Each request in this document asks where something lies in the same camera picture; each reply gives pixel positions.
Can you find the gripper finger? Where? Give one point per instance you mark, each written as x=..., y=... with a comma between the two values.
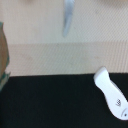
x=4, y=58

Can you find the beige woven placemat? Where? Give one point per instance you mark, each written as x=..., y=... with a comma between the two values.
x=98, y=36

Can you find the wooden handled toy knife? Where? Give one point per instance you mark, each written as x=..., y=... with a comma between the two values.
x=68, y=12

